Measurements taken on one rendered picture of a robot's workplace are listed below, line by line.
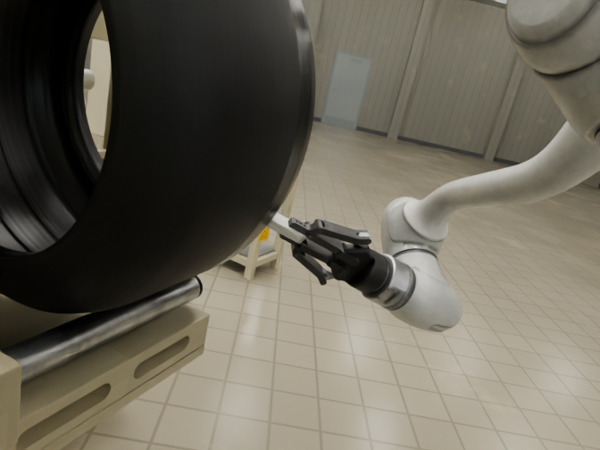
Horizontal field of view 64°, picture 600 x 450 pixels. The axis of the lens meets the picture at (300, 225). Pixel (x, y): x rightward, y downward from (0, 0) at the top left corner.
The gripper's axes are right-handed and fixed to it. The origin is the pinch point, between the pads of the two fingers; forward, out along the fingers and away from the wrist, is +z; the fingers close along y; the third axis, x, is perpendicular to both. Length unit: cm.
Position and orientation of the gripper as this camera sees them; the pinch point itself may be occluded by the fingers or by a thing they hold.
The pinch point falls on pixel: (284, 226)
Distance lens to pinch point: 76.6
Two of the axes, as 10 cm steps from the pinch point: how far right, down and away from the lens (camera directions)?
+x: -1.1, -6.3, 7.7
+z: -7.8, -4.3, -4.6
